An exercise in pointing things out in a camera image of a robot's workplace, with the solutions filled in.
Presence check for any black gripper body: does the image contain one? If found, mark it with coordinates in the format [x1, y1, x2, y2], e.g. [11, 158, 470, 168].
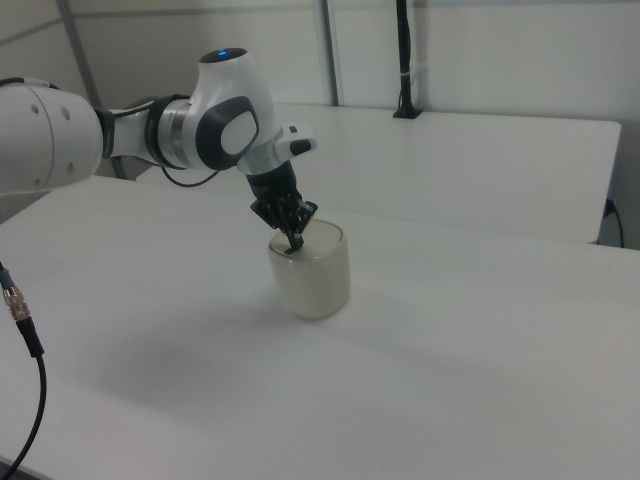
[245, 164, 302, 207]

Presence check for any thin black cable on arm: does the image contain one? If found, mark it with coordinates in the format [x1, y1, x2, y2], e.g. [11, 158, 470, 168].
[105, 93, 222, 190]

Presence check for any black cable with metal connector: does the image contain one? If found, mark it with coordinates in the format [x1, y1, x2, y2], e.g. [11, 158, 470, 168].
[0, 259, 49, 475]

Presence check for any black cable at table edge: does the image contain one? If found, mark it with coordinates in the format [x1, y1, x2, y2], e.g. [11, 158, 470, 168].
[604, 198, 627, 247]

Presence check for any black pole with clamp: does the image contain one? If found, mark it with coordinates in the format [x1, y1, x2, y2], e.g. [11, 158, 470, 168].
[391, 0, 424, 121]

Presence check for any grey metal frame post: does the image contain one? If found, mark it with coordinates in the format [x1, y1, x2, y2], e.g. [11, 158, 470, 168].
[318, 0, 347, 107]
[55, 0, 127, 180]

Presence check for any cream plastic trash bin body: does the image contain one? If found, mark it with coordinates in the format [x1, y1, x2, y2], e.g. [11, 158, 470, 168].
[268, 234, 353, 322]

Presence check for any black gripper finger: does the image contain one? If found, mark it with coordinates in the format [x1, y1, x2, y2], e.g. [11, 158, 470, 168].
[249, 196, 306, 256]
[298, 200, 319, 237]

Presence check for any white table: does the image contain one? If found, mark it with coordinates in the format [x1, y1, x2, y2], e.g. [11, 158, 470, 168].
[135, 102, 623, 246]

